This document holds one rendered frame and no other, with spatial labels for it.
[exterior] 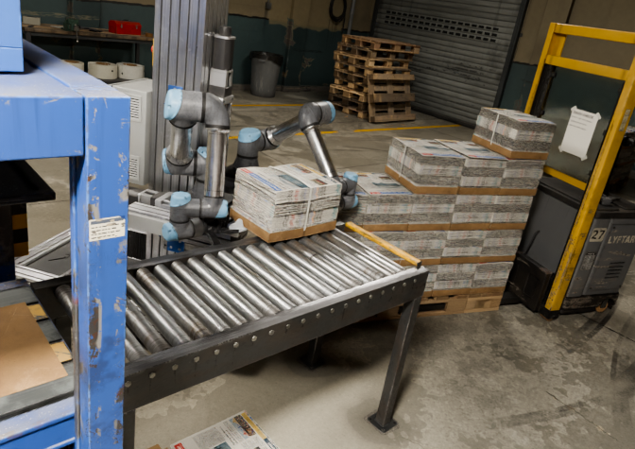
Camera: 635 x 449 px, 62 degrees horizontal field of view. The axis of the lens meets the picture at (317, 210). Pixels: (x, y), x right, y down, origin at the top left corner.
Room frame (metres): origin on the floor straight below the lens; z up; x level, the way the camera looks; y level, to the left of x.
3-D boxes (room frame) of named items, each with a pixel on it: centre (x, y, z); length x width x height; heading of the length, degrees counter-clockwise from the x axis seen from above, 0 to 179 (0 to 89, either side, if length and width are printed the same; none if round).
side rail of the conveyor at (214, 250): (1.86, 0.36, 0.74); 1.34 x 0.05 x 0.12; 135
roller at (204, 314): (1.49, 0.37, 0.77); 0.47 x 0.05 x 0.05; 45
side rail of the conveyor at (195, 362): (1.50, 0.00, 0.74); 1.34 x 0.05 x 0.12; 135
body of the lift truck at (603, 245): (3.62, -1.85, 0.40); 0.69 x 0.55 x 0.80; 24
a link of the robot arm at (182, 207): (1.90, 0.52, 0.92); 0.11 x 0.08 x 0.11; 108
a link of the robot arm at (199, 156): (2.30, 0.53, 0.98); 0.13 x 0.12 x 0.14; 108
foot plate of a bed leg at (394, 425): (1.95, -0.45, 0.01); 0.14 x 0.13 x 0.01; 45
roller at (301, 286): (1.76, 0.09, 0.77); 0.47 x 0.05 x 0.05; 45
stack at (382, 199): (2.99, -0.45, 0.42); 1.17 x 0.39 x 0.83; 114
